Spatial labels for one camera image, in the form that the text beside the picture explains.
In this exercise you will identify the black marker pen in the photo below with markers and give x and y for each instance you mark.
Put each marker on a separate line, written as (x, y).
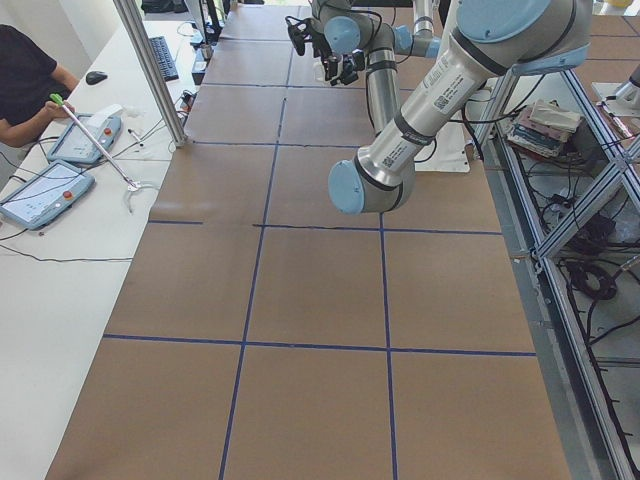
(136, 137)

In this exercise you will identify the aluminium frame post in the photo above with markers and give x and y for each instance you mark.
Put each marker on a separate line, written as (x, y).
(131, 18)

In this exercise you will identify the near teach pendant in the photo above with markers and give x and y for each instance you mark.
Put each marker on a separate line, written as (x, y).
(39, 201)

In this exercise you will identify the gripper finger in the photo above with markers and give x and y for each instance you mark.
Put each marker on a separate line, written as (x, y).
(358, 60)
(334, 70)

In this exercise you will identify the stack of books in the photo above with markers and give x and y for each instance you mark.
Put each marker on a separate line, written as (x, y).
(543, 128)

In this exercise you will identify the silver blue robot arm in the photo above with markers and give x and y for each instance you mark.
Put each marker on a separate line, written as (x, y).
(344, 40)
(488, 39)

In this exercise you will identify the metal grabber stick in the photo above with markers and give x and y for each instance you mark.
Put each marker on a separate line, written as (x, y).
(133, 187)

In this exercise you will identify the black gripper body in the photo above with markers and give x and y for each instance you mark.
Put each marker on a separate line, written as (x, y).
(344, 65)

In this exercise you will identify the black keyboard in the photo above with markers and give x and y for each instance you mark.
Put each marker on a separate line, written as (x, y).
(163, 58)

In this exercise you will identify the black computer mouse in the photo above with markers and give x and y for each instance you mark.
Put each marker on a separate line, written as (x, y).
(95, 77)

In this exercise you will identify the teach pendant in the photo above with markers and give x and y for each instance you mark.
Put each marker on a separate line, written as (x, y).
(75, 148)
(39, 201)

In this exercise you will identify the seated person black shirt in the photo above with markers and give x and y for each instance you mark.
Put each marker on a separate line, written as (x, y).
(29, 76)

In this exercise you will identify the far teach pendant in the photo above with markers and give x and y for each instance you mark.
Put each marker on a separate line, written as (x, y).
(75, 148)

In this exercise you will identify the aluminium table frame rail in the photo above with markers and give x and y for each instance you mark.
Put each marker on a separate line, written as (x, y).
(573, 222)

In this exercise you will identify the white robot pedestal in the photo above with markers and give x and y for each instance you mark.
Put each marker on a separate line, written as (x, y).
(449, 156)

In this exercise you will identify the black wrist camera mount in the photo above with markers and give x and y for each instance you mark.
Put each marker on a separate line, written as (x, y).
(297, 30)

